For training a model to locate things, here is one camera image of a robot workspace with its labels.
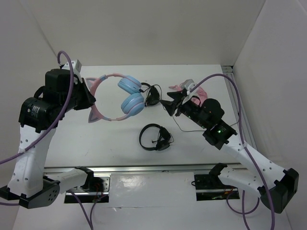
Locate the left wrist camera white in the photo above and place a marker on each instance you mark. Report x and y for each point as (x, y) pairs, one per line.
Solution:
(76, 66)

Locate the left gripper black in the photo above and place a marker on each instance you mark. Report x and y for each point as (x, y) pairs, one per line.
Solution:
(88, 98)

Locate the black headphones near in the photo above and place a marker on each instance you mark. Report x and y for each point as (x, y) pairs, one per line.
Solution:
(164, 138)

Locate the pink blue cat-ear headphones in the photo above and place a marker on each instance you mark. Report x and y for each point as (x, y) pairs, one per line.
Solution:
(131, 106)

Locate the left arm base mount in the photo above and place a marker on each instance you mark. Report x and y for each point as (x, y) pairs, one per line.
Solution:
(96, 189)

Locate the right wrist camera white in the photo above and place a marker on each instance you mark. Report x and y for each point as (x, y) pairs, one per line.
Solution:
(187, 87)

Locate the black headphones far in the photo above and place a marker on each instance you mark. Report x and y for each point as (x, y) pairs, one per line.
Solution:
(152, 94)

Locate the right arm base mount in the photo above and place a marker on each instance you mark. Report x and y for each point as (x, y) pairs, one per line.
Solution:
(209, 189)

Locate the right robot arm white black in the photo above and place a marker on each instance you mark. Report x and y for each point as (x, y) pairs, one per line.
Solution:
(273, 184)

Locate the black headphones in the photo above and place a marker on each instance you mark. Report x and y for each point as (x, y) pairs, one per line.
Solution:
(152, 94)
(164, 138)

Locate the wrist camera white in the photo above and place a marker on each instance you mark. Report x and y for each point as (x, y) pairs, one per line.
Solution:
(76, 66)
(187, 87)

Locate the pink gaming headset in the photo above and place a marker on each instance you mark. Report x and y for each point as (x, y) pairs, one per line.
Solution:
(199, 96)

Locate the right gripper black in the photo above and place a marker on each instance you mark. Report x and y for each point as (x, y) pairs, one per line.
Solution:
(171, 106)

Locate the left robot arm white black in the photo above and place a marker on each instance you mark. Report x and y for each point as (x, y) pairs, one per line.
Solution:
(39, 118)

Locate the aluminium front rail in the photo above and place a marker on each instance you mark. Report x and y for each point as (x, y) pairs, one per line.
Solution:
(145, 169)

